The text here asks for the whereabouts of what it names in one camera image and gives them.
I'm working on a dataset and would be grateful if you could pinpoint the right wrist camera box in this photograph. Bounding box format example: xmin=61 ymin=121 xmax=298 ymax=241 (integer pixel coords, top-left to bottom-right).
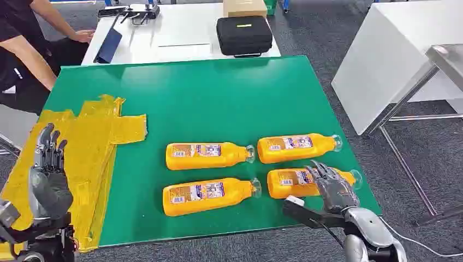
xmin=282 ymin=195 xmax=347 ymax=229

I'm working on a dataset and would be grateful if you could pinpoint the orange drink bottle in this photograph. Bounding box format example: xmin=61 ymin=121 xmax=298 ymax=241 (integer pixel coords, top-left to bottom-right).
xmin=257 ymin=133 xmax=343 ymax=164
xmin=266 ymin=167 xmax=363 ymax=200
xmin=165 ymin=141 xmax=256 ymax=171
xmin=162 ymin=177 xmax=262 ymax=217

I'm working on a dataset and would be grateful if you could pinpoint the grey side bench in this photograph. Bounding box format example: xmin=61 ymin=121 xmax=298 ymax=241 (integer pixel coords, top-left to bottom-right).
xmin=0 ymin=104 xmax=39 ymax=157

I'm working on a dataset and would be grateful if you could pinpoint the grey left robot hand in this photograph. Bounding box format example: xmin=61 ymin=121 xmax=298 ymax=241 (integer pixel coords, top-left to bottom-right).
xmin=28 ymin=123 xmax=74 ymax=221

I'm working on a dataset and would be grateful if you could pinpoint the person's left hand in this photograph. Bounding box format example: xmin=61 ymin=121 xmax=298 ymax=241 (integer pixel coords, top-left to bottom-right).
xmin=70 ymin=29 xmax=96 ymax=44

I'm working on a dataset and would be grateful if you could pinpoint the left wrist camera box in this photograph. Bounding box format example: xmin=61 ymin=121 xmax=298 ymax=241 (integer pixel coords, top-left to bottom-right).
xmin=0 ymin=200 xmax=21 ymax=229

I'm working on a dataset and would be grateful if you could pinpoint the long white table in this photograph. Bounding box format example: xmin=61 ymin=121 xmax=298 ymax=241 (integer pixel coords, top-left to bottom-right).
xmin=81 ymin=3 xmax=282 ymax=67

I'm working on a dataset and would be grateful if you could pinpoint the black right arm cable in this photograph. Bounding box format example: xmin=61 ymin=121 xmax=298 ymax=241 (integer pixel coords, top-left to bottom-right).
xmin=310 ymin=218 xmax=345 ymax=249

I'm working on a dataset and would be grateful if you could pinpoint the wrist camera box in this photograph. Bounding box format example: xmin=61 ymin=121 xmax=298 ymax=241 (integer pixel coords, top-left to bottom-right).
xmin=0 ymin=200 xmax=21 ymax=229
xmin=282 ymin=195 xmax=347 ymax=229

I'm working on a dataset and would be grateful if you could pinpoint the person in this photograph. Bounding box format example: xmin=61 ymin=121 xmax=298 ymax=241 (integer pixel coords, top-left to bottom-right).
xmin=0 ymin=0 xmax=96 ymax=116

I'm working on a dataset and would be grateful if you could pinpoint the black handheld controller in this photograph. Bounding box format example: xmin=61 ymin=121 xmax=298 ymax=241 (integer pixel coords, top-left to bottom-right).
xmin=97 ymin=4 xmax=161 ymax=26

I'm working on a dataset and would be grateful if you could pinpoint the white floor cable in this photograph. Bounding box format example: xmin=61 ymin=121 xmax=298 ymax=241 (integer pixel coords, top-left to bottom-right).
xmin=378 ymin=216 xmax=463 ymax=258

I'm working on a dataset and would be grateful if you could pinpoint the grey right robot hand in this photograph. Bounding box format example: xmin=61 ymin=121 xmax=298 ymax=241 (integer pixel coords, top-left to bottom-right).
xmin=305 ymin=160 xmax=361 ymax=215

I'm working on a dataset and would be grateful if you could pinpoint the black carrying case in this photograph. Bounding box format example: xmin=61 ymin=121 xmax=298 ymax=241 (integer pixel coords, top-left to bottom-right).
xmin=216 ymin=15 xmax=274 ymax=58

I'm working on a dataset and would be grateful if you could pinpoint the steel bench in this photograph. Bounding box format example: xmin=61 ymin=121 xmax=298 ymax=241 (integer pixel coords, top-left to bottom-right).
xmin=365 ymin=44 xmax=463 ymax=227

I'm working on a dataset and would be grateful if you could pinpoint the green table mat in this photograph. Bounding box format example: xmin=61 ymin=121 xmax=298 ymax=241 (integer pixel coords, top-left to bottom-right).
xmin=38 ymin=55 xmax=383 ymax=249

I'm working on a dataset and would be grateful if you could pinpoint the brown cardboard box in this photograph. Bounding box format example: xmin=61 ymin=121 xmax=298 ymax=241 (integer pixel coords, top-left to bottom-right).
xmin=222 ymin=0 xmax=269 ymax=19

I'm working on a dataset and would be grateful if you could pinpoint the yellow sheet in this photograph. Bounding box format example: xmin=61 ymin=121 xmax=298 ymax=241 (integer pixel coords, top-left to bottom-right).
xmin=0 ymin=94 xmax=149 ymax=262

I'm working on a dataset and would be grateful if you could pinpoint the white block table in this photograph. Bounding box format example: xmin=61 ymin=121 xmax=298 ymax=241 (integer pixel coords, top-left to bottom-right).
xmin=331 ymin=0 xmax=463 ymax=136

